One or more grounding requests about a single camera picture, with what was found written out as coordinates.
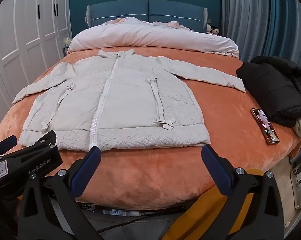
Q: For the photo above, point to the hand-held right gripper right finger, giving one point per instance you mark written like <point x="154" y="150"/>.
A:
<point x="215" y="170"/>

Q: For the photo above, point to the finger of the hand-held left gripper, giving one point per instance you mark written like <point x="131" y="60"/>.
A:
<point x="6" y="143"/>
<point x="46" y="138"/>

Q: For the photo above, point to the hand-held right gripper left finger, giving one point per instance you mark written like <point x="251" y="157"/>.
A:
<point x="86" y="170"/>

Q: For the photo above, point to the white quilted jacket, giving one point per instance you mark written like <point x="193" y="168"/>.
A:
<point x="130" y="105"/>

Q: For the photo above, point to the yellow floor mat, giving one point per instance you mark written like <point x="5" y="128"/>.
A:
<point x="190" y="217"/>

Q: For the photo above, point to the orange plush bed blanket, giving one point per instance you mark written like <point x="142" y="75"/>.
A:
<point x="153" y="175"/>

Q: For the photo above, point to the smartphone with red case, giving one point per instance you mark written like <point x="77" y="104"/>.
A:
<point x="265" y="126"/>

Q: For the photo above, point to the dark nightstand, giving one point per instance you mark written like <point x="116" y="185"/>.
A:
<point x="65" y="51"/>

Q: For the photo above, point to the yellow tissue pack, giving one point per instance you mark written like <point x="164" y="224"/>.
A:
<point x="68" y="41"/>

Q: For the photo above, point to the black puffer jacket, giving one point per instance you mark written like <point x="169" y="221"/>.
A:
<point x="273" y="87"/>

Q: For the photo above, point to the white panelled wardrobe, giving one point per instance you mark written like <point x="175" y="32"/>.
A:
<point x="35" y="30"/>

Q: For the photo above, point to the black and white plush toy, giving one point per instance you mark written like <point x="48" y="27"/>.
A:
<point x="208" y="29"/>
<point x="215" y="31"/>

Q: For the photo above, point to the grey and blue curtain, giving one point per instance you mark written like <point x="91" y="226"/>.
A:
<point x="260" y="17"/>

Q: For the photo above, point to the blue padded headboard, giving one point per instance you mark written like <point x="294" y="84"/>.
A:
<point x="165" y="10"/>

